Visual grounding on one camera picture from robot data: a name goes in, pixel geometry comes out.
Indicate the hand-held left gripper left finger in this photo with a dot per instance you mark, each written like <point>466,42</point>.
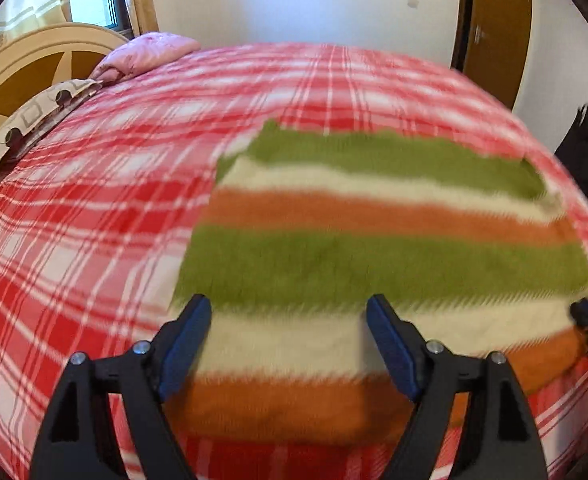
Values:
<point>186,345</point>

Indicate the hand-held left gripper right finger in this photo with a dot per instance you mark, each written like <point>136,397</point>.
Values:
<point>391,347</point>

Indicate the green white orange striped towel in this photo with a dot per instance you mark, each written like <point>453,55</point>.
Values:
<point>374,255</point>

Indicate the black bag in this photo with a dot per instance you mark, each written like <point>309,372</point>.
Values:
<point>584,155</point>

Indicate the red plaid bed sheet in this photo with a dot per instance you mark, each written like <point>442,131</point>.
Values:
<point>99,185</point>

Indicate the patterned pillow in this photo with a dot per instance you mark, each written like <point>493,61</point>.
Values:
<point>29,120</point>

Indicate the pink pillow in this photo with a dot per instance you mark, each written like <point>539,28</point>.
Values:
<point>144,52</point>

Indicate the brown wooden door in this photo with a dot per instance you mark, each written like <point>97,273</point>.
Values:
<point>499,35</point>

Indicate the cream wooden headboard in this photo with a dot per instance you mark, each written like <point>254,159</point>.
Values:
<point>29,70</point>

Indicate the narrow yellow floral curtain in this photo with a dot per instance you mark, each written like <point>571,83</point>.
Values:
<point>141,0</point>

